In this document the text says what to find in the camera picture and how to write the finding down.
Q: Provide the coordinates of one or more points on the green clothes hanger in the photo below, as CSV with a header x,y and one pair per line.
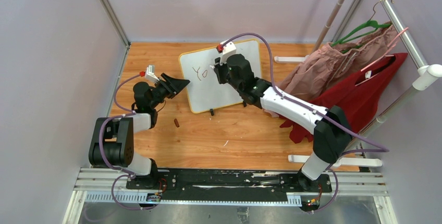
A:
x,y
368,24

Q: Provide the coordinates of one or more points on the pink clothes hanger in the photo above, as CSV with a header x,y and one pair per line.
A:
x,y
388,50

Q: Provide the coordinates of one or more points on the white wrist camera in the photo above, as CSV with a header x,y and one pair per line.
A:
x,y
150,75
227,49

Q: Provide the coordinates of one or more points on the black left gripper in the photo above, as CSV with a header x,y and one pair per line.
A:
x,y
176,85

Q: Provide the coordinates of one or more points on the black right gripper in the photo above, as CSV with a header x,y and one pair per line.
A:
x,y
219,69

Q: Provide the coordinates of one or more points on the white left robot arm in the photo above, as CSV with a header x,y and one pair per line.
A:
x,y
112,143

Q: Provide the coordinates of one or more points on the pink garment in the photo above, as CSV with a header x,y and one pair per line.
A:
x,y
330,64

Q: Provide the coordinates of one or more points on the red garment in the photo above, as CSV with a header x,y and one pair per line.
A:
x,y
358,94

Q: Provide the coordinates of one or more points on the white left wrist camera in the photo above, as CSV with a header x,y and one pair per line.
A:
x,y
150,75

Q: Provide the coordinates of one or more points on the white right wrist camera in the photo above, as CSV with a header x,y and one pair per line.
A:
x,y
227,49

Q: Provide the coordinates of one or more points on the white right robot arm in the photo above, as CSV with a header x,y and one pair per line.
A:
x,y
329,126

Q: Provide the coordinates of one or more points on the brown marker cap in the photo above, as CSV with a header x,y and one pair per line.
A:
x,y
176,122

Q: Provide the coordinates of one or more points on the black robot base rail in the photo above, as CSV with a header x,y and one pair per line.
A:
x,y
221,187

